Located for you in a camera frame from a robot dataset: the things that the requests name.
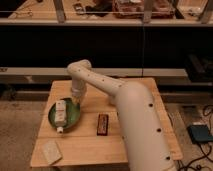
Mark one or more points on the cream cylindrical gripper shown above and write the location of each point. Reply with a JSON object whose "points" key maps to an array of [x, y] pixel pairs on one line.
{"points": [[78, 89]]}

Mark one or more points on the green ceramic bowl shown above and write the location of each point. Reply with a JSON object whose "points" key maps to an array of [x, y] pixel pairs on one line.
{"points": [[72, 111]]}

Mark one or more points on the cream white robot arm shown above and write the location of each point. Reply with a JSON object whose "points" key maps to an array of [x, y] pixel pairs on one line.
{"points": [[145, 142]]}

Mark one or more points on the white squeeze bottle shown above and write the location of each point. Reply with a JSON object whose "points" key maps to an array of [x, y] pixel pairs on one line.
{"points": [[60, 115]]}

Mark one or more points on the dark red chocolate bar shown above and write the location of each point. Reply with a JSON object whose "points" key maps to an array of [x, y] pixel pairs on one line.
{"points": [[102, 127]]}

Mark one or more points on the beige sponge block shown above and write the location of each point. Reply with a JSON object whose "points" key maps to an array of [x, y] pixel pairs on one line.
{"points": [[51, 152]]}

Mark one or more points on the wooden shelf bench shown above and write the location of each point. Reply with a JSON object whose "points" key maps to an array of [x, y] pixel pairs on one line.
{"points": [[99, 13]]}

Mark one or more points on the wicker tray on shelf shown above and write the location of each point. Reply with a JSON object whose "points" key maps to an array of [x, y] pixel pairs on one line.
{"points": [[135, 9]]}

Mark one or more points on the black foot pedal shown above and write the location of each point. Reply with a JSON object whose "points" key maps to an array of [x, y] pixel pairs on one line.
{"points": [[199, 134]]}

